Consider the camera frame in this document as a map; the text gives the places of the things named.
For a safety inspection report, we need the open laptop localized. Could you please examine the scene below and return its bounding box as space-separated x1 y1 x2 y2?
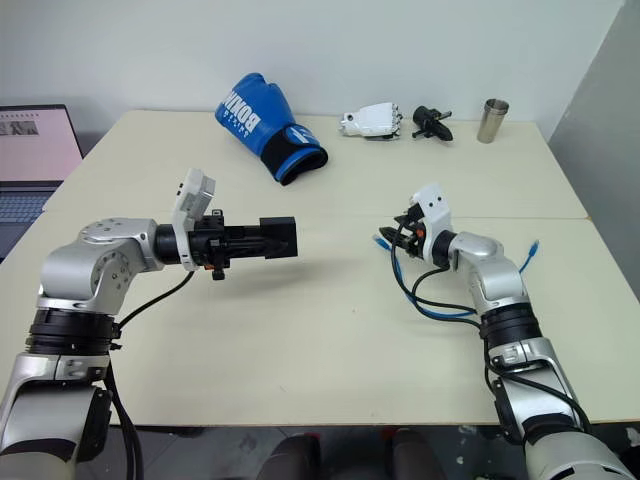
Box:
0 104 84 265

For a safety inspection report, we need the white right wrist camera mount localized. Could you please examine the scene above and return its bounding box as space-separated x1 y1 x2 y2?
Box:
409 182 456 262

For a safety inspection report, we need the blue boxing glove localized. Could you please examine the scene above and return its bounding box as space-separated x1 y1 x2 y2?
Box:
214 72 330 188

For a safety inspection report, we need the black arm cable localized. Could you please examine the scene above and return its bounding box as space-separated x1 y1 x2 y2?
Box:
102 271 195 480
389 234 593 435

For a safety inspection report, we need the small black box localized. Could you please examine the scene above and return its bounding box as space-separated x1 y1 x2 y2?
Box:
259 216 300 260

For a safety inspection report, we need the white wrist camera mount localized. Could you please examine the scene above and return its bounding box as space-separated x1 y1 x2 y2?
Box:
409 182 456 262
171 168 217 272

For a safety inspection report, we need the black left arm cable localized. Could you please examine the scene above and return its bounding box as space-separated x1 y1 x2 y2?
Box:
102 271 195 480

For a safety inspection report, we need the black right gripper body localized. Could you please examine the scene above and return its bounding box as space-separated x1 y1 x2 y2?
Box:
393 203 427 260

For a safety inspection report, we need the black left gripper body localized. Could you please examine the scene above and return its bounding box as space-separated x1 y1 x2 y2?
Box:
191 208 236 282

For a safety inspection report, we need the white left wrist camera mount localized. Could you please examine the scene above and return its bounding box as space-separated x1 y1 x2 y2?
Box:
171 168 217 272

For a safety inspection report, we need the blue Ethernet cable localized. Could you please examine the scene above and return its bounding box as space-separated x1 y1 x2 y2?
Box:
373 233 543 322

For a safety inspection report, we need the white robotic hand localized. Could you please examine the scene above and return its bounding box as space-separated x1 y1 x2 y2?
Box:
337 101 404 142

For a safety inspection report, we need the metal cup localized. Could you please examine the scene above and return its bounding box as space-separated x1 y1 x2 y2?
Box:
475 98 512 145

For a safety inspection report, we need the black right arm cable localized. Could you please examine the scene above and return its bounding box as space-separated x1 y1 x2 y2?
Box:
389 234 593 435

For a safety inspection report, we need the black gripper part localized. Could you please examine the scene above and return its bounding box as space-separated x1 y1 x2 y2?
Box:
411 104 454 142

